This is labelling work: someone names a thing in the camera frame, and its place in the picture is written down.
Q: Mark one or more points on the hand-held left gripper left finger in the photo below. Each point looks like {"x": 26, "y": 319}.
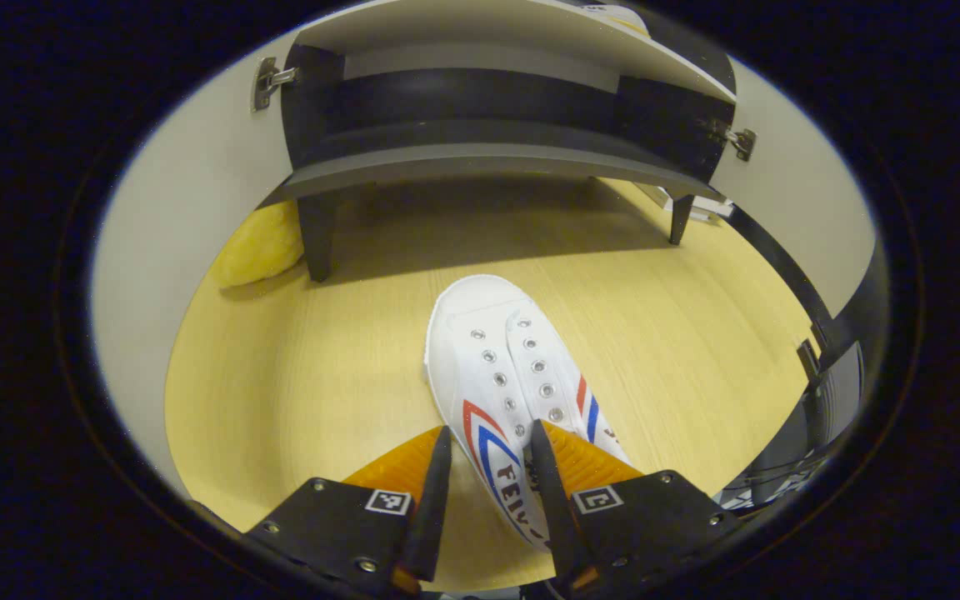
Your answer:
{"x": 430, "y": 517}

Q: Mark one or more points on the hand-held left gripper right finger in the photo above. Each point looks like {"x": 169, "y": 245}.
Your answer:
{"x": 559, "y": 517}

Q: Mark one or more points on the white canvas shoe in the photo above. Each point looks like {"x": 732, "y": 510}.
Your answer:
{"x": 488, "y": 333}
{"x": 617, "y": 17}

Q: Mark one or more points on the yellow plush toy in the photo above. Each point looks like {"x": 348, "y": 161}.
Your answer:
{"x": 259, "y": 246}

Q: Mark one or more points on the grey shoe cabinet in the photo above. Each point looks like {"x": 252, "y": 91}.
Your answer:
{"x": 480, "y": 158}

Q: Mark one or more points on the black metal stand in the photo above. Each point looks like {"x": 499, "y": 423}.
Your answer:
{"x": 838, "y": 333}

